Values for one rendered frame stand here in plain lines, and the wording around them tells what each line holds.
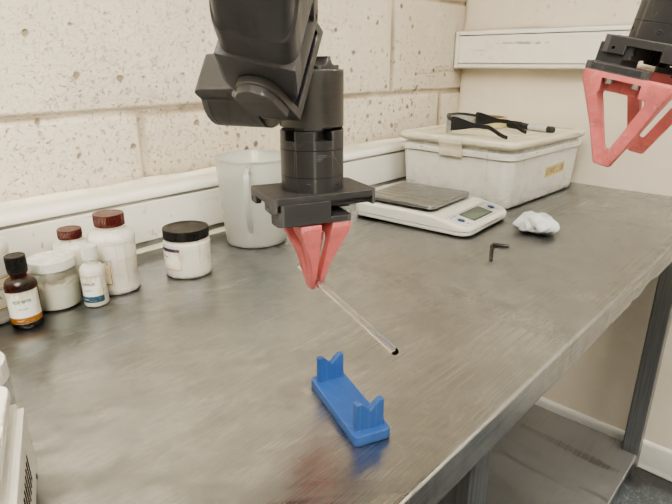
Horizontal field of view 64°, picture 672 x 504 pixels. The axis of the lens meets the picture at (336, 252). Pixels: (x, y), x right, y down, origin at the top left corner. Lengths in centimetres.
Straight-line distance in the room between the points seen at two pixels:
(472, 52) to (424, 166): 44
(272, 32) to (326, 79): 11
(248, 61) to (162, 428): 31
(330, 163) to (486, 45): 115
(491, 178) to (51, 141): 83
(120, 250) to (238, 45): 45
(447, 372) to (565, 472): 101
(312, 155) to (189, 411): 26
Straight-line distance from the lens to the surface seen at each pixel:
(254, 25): 36
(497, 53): 158
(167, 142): 99
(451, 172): 125
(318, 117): 47
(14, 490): 39
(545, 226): 103
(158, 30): 99
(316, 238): 48
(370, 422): 47
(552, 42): 152
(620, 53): 51
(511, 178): 119
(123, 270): 78
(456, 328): 66
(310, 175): 47
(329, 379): 53
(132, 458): 49
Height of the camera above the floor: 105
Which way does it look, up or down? 20 degrees down
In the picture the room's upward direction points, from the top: straight up
